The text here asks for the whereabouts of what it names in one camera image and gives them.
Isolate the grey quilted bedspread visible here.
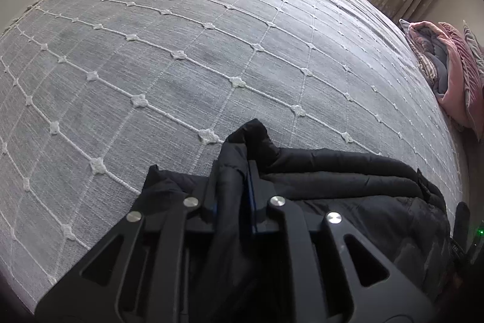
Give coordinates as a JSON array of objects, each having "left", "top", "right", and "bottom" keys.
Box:
[{"left": 0, "top": 0, "right": 464, "bottom": 308}]

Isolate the grey velvet pillow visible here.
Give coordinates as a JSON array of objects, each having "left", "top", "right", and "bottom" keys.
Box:
[{"left": 462, "top": 19, "right": 484, "bottom": 62}]

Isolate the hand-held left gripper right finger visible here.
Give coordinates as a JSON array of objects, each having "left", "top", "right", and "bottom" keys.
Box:
[{"left": 247, "top": 160, "right": 436, "bottom": 323}]

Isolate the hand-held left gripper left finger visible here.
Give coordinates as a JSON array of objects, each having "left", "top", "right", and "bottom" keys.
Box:
[{"left": 36, "top": 158, "right": 227, "bottom": 323}]

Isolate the black puffer jacket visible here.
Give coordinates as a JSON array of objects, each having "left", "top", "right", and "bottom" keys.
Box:
[{"left": 142, "top": 118, "right": 454, "bottom": 323}]

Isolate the folded pink grey quilt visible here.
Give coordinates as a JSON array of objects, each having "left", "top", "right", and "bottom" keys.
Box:
[{"left": 400, "top": 19, "right": 464, "bottom": 123}]

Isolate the pink velvet pillow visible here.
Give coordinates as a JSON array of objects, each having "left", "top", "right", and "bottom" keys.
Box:
[{"left": 439, "top": 22, "right": 484, "bottom": 142}]

